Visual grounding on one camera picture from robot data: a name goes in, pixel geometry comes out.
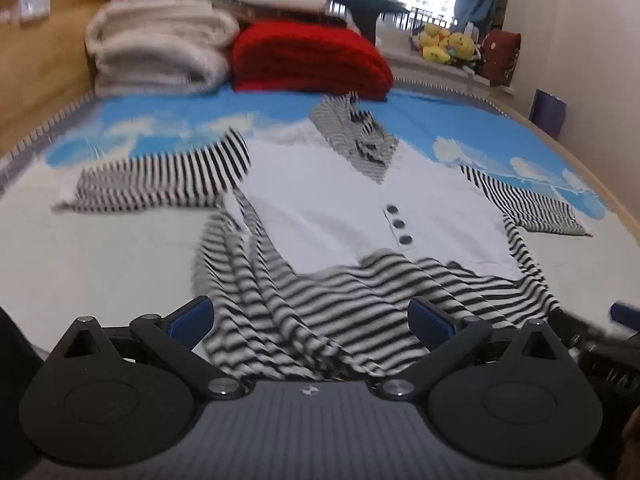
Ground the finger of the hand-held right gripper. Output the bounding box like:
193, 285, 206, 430
549, 309, 608, 347
609, 302, 640, 332

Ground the beige folded blanket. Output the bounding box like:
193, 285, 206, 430
85, 0, 242, 97

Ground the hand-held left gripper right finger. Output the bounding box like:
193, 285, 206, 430
375, 297, 581, 401

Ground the yellow plush toy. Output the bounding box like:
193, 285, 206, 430
446, 31, 477, 62
421, 42, 452, 65

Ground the blue cloud printed bed sheet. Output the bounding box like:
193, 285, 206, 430
0, 80, 640, 361

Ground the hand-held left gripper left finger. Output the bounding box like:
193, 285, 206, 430
46, 296, 246, 401

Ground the wooden headboard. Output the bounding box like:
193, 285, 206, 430
0, 0, 121, 147

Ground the red dotted cushion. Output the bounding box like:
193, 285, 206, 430
479, 29, 522, 87

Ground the striped and white small garment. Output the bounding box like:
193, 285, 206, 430
52, 92, 593, 381

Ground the red folded blanket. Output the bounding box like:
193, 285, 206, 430
231, 20, 396, 102

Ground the wooden bed side rail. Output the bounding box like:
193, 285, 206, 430
492, 97, 640, 243

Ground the white wall socket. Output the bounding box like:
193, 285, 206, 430
17, 0, 54, 22

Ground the white windowsill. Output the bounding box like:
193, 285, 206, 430
377, 35, 516, 97

